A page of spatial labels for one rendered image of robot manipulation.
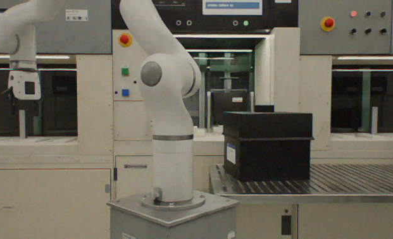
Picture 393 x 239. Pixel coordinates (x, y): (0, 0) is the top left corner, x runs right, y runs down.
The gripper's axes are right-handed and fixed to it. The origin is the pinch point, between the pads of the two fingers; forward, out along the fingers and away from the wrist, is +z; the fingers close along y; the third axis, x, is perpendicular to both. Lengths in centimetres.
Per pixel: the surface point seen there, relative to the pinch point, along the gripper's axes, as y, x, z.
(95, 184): 45, 7, 35
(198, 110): 148, -1, 1
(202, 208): -5, -71, 25
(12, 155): 29, 42, 21
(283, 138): 40, -84, 9
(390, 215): 104, -123, 51
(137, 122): 54, -11, 5
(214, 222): -2, -73, 29
